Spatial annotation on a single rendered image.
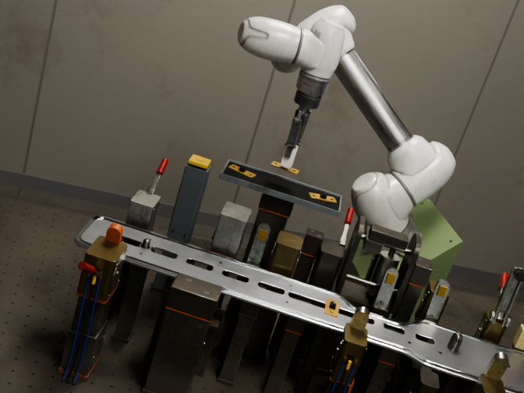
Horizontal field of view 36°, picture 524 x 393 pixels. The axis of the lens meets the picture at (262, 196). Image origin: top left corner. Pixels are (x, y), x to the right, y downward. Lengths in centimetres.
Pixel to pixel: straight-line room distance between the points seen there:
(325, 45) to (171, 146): 242
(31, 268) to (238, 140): 223
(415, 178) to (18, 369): 146
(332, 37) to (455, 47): 247
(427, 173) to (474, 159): 212
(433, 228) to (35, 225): 138
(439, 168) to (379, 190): 23
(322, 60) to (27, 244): 113
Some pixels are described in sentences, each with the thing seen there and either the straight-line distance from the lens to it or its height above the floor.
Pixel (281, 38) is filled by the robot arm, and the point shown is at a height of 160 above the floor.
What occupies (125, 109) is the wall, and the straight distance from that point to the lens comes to 448.
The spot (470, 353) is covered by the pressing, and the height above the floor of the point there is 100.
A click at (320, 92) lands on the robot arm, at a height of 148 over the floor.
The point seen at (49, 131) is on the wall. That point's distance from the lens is 456.
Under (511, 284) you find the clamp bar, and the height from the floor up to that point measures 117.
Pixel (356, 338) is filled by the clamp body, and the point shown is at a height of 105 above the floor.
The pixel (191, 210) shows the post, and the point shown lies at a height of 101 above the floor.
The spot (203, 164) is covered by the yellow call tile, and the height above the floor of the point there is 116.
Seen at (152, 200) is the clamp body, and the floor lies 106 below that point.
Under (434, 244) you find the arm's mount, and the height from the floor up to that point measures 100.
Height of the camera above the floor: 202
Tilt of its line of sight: 22 degrees down
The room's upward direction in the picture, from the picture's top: 18 degrees clockwise
